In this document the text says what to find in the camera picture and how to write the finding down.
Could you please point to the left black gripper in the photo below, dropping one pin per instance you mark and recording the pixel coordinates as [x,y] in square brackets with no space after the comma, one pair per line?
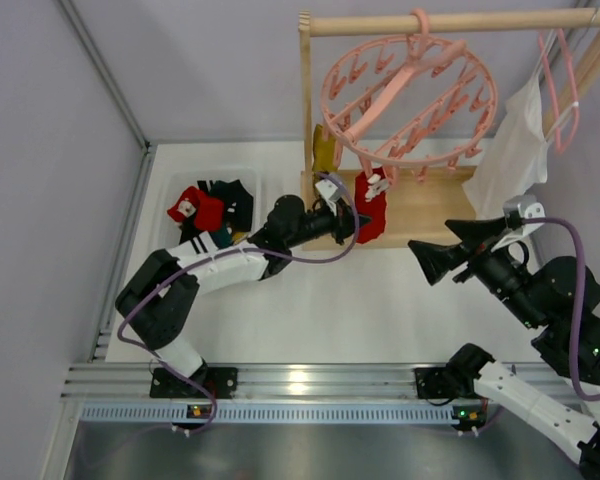
[341,226]

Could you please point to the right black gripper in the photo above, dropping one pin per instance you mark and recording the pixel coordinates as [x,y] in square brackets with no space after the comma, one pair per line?
[469,258]

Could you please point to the red sock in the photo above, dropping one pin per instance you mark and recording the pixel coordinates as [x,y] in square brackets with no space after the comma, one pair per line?
[205,211]
[375,209]

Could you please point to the mustard yellow sock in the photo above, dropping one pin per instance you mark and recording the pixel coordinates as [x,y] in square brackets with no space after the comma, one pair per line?
[323,148]

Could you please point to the teal green sock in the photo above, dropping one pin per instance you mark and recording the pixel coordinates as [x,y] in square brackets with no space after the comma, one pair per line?
[223,237]

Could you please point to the black striped sock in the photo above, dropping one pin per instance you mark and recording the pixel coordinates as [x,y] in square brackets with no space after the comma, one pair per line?
[238,209]

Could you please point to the white striped sock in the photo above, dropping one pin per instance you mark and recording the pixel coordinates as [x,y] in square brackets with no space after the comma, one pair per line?
[201,244]

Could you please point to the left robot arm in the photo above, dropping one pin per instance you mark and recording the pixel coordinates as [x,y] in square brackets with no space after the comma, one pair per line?
[158,299]

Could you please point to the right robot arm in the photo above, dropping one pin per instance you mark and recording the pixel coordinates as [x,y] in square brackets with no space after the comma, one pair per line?
[558,301]

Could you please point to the pink round clip hanger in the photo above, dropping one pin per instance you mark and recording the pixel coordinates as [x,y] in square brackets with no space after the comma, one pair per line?
[408,100]

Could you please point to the wooden clothes rack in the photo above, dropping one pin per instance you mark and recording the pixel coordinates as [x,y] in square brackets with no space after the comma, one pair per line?
[417,203]

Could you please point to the white undershirt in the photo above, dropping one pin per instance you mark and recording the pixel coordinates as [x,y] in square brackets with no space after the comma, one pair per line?
[515,160]

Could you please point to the clear plastic basket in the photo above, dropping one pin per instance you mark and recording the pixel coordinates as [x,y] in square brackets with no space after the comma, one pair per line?
[162,231]

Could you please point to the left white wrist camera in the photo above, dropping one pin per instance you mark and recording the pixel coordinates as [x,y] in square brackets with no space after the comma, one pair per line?
[329,191]

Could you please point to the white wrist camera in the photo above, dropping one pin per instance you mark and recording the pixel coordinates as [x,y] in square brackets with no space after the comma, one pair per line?
[329,191]
[523,215]

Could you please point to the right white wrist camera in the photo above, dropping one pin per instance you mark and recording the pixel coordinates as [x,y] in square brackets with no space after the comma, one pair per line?
[523,215]

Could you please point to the aluminium rail frame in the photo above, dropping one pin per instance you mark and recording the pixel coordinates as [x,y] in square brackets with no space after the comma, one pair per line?
[295,382]

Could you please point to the white slotted cable duct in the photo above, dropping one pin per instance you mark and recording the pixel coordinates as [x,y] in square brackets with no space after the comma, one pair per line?
[279,413]

